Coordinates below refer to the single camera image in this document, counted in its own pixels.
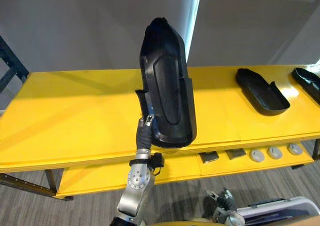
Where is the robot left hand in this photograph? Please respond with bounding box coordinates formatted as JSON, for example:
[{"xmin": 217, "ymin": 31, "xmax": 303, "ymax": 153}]
[{"xmin": 135, "ymin": 114, "xmax": 156, "ymax": 151}]

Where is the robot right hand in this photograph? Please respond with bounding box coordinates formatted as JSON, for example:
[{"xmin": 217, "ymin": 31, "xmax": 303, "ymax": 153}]
[{"xmin": 206, "ymin": 188, "xmax": 238, "ymax": 211}]

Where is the black plastic housing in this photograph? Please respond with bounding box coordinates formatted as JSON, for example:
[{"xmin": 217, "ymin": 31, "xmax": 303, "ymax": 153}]
[
  {"xmin": 235, "ymin": 68, "xmax": 291, "ymax": 117},
  {"xmin": 291, "ymin": 67, "xmax": 320, "ymax": 99},
  {"xmin": 134, "ymin": 17, "xmax": 198, "ymax": 149}
]

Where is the narrow yellow shelf board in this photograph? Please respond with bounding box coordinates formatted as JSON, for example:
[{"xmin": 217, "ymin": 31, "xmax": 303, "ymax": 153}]
[{"xmin": 52, "ymin": 140, "xmax": 315, "ymax": 199}]

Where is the wide yellow shelf board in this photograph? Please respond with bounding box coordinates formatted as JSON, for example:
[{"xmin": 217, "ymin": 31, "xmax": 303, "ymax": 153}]
[{"xmin": 0, "ymin": 65, "xmax": 320, "ymax": 173}]

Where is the grey square plastic part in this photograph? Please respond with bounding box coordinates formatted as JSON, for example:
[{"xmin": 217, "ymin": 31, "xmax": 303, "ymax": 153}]
[
  {"xmin": 199, "ymin": 151, "xmax": 220, "ymax": 164},
  {"xmin": 225, "ymin": 148, "xmax": 247, "ymax": 160}
]

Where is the grey round plastic part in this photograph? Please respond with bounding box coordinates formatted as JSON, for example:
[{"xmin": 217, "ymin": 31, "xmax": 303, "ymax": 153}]
[
  {"xmin": 287, "ymin": 143, "xmax": 304, "ymax": 156},
  {"xmin": 248, "ymin": 148, "xmax": 266, "ymax": 163},
  {"xmin": 267, "ymin": 146, "xmax": 284, "ymax": 160}
]

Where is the white plastic box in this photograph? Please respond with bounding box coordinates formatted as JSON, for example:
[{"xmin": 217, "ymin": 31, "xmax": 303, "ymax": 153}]
[{"xmin": 236, "ymin": 196, "xmax": 320, "ymax": 226}]

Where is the bright vertical light strip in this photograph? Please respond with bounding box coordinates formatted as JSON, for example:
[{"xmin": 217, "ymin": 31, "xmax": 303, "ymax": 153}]
[{"xmin": 184, "ymin": 0, "xmax": 204, "ymax": 59}]

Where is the black metal rack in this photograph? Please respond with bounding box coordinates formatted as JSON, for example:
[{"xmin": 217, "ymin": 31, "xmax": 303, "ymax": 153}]
[{"xmin": 0, "ymin": 35, "xmax": 31, "ymax": 93}]

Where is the black wrist camera clamp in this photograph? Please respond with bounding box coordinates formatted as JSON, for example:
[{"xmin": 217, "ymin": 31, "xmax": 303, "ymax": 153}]
[{"xmin": 129, "ymin": 153, "xmax": 165, "ymax": 168}]

